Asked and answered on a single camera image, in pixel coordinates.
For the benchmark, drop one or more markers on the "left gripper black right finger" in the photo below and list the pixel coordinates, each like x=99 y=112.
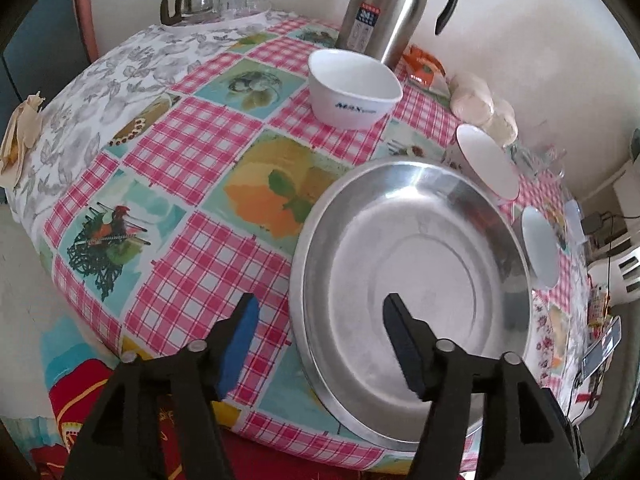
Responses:
x=523 y=432

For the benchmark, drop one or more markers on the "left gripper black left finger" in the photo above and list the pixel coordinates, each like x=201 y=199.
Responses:
x=120 y=439

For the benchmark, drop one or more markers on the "large stainless steel plate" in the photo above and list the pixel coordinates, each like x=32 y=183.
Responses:
x=434 y=238

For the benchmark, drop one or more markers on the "small white bowl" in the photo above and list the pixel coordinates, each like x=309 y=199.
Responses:
x=539 y=244

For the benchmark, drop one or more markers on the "white bowl red rim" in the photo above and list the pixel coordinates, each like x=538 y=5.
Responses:
x=478 y=157

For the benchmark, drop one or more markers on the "white bowl blue lettering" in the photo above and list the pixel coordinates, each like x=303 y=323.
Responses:
x=350 y=90

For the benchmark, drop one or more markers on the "pink checkered picture tablecloth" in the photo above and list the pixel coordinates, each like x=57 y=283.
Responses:
x=201 y=197

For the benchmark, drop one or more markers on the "clear glass mug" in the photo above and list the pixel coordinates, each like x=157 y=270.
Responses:
x=537 y=160

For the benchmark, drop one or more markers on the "bag of white buns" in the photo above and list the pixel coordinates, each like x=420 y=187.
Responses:
x=472 y=101

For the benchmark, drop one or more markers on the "crumpled beige paper napkin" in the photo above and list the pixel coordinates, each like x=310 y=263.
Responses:
x=22 y=132

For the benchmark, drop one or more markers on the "grey floral white cloth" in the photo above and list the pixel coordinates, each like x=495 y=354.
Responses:
x=87 y=113

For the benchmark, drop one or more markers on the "orange snack packet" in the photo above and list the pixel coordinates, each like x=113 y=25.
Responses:
x=426 y=71

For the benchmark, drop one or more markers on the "stainless steel thermos jug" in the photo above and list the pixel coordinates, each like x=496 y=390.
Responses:
x=382 y=29

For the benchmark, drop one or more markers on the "glass coffee pot black handle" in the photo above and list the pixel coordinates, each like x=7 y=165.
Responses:
x=174 y=12

